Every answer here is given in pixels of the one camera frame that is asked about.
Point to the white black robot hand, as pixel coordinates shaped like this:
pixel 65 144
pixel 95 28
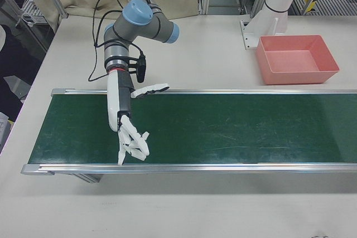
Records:
pixel 113 104

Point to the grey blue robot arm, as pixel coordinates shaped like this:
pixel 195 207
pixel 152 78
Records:
pixel 134 23

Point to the pink plastic box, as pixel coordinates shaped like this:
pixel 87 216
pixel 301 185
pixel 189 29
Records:
pixel 293 59

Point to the green conveyor belt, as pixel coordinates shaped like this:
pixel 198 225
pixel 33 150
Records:
pixel 223 129

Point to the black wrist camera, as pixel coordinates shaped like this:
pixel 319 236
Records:
pixel 141 68

